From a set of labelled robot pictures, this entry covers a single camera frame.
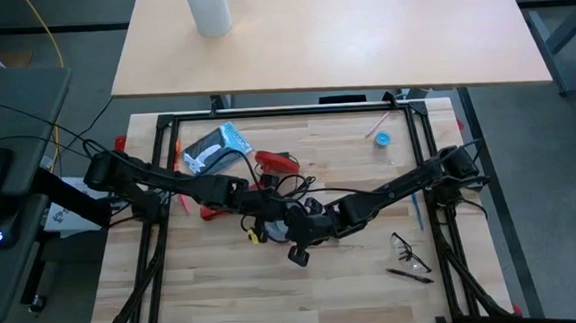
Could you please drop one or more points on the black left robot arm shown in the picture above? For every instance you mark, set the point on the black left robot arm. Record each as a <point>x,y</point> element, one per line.
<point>194,184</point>

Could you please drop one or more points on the clear safety glasses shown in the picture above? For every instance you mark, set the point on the clear safety glasses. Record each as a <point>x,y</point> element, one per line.
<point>408,254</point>

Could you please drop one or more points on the black pen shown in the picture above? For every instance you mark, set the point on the black pen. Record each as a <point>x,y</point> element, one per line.
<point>409,275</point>

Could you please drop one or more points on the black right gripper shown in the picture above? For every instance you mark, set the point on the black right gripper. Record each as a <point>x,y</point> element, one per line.
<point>314,227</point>

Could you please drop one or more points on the white paper sheet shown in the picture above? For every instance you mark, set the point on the white paper sheet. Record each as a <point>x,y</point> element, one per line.
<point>63,217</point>

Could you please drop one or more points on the blue pen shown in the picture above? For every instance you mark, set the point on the blue pen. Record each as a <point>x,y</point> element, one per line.
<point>417,213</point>

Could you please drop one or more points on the light wooden table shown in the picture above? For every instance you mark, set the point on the light wooden table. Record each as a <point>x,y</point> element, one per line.
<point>330,38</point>

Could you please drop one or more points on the blue tape roll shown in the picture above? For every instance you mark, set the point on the blue tape roll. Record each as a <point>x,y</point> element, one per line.
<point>382,139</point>

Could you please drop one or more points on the orange marker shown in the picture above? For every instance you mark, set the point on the orange marker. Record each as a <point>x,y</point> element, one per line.
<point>178,155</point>

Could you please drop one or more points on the grey desk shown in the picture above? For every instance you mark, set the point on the grey desk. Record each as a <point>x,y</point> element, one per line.
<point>4,279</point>

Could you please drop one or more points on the Yellowstone book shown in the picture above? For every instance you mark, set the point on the Yellowstone book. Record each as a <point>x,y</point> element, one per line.
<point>217,148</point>

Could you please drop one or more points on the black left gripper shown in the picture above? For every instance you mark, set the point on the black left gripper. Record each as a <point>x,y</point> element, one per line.
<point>268,207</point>

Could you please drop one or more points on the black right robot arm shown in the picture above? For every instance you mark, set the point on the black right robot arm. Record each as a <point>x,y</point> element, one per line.
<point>409,181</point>

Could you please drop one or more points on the pink marker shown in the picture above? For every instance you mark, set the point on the pink marker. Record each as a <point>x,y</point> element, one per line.
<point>184,204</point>

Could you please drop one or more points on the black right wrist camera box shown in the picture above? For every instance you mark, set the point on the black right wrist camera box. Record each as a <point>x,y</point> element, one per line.
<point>299,256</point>

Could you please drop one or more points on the black computer mouse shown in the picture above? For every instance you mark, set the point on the black computer mouse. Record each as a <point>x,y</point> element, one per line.
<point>4,231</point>

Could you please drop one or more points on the white cylinder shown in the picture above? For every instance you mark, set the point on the white cylinder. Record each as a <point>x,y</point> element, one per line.
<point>208,11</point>

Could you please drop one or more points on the pink pencil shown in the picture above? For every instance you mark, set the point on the pink pencil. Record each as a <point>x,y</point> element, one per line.
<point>377,124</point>

